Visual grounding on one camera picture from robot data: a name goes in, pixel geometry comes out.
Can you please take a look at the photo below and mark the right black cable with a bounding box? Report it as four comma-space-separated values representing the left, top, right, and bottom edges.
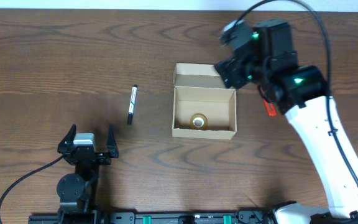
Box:
236, 0, 358, 218

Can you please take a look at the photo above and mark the clear tape roll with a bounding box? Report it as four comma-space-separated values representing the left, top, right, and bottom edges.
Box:
190, 114, 208, 130

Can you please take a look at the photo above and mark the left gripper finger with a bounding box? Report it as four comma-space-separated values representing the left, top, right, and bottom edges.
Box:
106, 124, 119, 154
58, 124, 76, 147

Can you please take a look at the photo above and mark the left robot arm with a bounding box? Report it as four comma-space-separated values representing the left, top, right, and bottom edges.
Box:
57, 125, 119, 213

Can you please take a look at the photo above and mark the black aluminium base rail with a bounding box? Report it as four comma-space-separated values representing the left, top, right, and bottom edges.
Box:
27, 209, 276, 224

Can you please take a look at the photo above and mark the open cardboard box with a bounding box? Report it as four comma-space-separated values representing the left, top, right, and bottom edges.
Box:
172, 63, 237, 140

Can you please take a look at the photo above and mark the black cable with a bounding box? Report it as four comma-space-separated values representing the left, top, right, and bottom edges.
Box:
236, 0, 358, 218
0, 154, 67, 224

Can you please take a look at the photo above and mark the orange utility knife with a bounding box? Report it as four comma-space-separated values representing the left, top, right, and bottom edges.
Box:
257, 85, 277, 116

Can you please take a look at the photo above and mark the left black cable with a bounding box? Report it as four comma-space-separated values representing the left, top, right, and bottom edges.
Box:
0, 154, 67, 224

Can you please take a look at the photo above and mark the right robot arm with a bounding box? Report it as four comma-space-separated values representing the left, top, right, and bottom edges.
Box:
214, 19, 358, 223

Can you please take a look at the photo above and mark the black green whiteboard marker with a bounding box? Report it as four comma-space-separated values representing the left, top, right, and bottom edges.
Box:
127, 85, 138, 124

